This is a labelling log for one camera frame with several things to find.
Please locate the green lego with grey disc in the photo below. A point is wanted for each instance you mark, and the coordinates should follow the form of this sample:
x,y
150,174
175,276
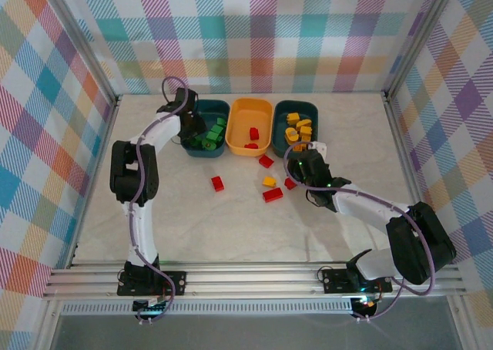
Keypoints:
x,y
209,145

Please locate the long yellow lego brick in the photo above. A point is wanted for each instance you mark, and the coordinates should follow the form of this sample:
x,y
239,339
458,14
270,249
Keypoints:
x,y
304,123

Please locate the small red lego brick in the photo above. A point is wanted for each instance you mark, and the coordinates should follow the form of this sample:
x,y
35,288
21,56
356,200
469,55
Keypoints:
x,y
253,133

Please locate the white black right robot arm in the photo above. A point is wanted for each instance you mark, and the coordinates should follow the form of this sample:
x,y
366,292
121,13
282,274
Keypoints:
x,y
366,207

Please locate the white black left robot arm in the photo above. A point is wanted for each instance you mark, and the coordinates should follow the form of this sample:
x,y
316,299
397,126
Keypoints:
x,y
123,172

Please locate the dark teal plastic container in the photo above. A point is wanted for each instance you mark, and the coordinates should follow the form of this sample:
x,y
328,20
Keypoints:
x,y
210,154
281,149

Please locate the long red lego brick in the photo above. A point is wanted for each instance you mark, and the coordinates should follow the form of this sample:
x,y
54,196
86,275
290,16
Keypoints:
x,y
272,194

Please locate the yellow plastic container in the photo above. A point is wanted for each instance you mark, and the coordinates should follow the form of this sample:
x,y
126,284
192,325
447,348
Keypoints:
x,y
246,115

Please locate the green lit controller board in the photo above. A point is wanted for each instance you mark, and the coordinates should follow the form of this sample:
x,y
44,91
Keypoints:
x,y
154,307

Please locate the aluminium side rail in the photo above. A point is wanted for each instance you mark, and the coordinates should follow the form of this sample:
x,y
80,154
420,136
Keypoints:
x,y
96,172
405,153

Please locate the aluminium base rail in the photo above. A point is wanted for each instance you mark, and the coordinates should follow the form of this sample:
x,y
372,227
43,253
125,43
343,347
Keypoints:
x,y
250,280

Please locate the aluminium frame post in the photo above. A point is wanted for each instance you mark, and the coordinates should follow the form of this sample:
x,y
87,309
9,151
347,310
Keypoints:
x,y
418,38
84,43

